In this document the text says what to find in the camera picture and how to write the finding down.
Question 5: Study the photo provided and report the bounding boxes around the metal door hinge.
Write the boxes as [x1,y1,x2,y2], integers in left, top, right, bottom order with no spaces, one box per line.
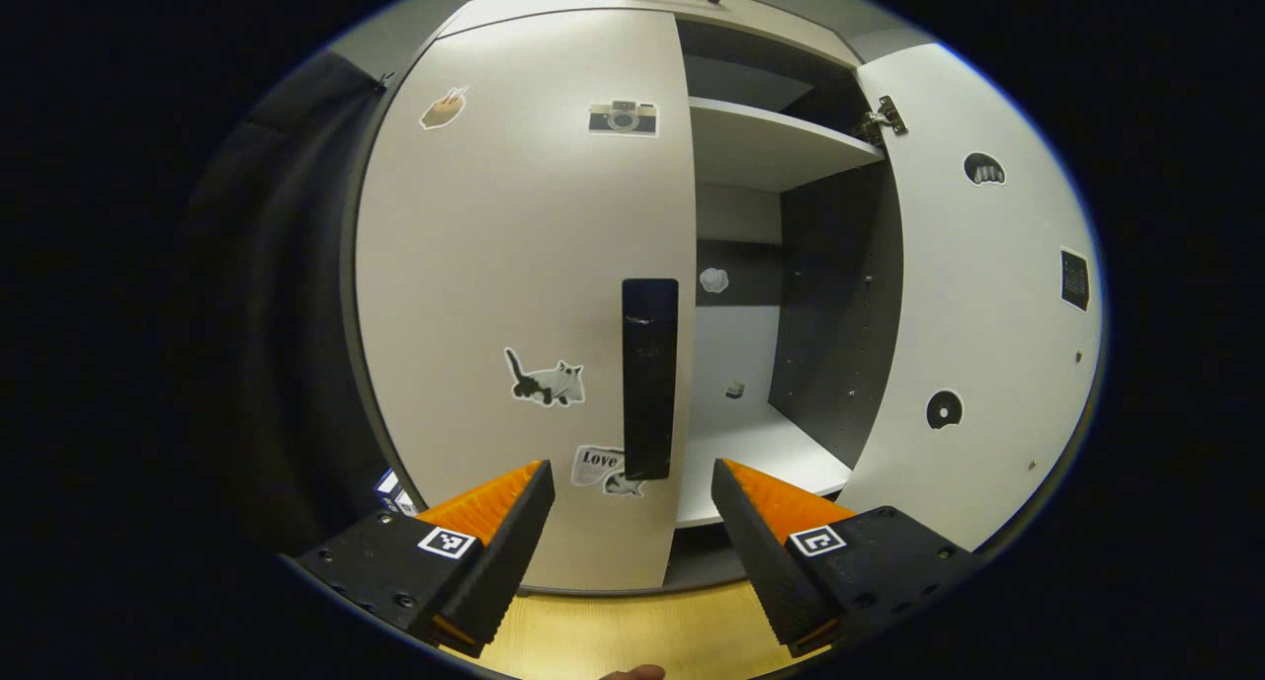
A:
[855,95,908,145]

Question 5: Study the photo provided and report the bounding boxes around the black backdrop cloth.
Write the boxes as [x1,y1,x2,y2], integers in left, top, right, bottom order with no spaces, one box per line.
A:
[188,52,396,553]

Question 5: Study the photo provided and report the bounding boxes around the black door handle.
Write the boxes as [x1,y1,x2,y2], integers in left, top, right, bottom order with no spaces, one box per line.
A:
[622,278,680,481]

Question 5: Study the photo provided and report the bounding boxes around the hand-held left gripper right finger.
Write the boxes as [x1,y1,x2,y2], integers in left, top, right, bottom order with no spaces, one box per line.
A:
[711,458,981,659]

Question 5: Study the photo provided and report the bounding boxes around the white upper cabinet shelf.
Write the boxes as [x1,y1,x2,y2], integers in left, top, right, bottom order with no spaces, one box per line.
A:
[689,97,886,192]

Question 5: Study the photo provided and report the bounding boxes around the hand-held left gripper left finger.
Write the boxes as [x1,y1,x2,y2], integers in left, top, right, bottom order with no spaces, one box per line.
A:
[285,459,555,659]

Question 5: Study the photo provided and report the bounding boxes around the white double-door shoe cabinet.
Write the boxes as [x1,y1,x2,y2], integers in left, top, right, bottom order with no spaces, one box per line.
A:
[341,0,1105,598]

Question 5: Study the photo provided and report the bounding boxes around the white cabinet shelf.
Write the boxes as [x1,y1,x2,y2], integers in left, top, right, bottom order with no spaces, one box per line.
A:
[689,97,886,192]
[677,403,853,528]

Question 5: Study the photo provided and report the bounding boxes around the white lower cabinet shelf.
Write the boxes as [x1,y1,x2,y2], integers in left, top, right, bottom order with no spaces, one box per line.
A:
[677,403,853,528]

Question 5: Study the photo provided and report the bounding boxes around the white cabinet door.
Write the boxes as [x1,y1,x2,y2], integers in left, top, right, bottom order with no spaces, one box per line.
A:
[356,8,698,592]
[840,42,1105,553]

